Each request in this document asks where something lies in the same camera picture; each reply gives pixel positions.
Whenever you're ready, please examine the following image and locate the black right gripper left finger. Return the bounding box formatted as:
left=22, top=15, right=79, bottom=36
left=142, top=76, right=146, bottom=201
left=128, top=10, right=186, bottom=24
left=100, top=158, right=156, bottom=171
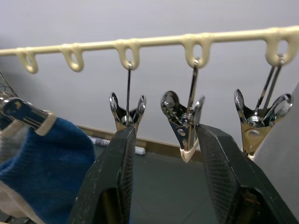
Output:
left=68, top=126, right=137, bottom=224

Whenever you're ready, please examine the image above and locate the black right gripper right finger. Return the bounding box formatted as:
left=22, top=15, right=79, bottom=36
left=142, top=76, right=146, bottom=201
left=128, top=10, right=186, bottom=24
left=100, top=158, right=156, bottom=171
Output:
left=196, top=124, right=299, bottom=224

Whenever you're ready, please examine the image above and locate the metal clip with cream tip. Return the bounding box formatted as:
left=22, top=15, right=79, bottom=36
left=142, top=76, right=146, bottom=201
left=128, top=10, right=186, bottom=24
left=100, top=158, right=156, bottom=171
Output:
left=109, top=61, right=147, bottom=134
left=0, top=97, right=57, bottom=137
left=234, top=53, right=293, bottom=156
left=160, top=57, right=206, bottom=163

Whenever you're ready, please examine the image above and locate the cream plastic hanger bar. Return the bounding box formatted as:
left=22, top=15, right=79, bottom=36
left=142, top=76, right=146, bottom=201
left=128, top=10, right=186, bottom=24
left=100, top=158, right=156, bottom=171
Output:
left=0, top=25, right=299, bottom=74

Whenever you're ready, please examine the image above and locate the blue and grey sock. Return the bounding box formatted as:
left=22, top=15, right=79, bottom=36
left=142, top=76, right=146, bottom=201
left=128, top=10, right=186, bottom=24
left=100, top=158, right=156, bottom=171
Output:
left=0, top=117, right=96, bottom=224

